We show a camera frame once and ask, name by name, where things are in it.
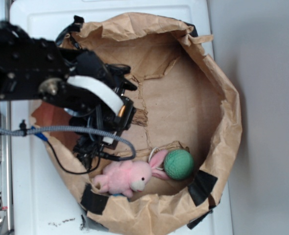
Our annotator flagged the black cable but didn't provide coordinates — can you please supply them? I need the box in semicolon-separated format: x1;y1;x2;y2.
46;141;103;175

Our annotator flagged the crumpled brown paper bag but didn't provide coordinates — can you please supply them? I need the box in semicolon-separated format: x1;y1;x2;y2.
28;12;243;235

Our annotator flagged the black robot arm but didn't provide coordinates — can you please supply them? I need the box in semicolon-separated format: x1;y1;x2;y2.
0;16;136;161

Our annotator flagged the grey braided cable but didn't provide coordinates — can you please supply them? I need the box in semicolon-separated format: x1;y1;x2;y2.
0;122;137;161

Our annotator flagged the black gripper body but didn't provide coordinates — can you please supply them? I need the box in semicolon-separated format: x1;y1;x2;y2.
66;62;137;159

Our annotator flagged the aluminium frame rail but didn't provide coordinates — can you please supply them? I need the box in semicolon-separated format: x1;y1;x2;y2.
0;0;14;235

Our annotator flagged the pink plush bunny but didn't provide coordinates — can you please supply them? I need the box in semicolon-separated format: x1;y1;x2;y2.
93;149;170;198

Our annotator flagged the brown wood chip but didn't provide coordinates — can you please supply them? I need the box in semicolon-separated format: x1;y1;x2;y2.
131;109;148;127

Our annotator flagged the green textured ball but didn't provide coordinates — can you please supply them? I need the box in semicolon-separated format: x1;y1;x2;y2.
164;149;194;180

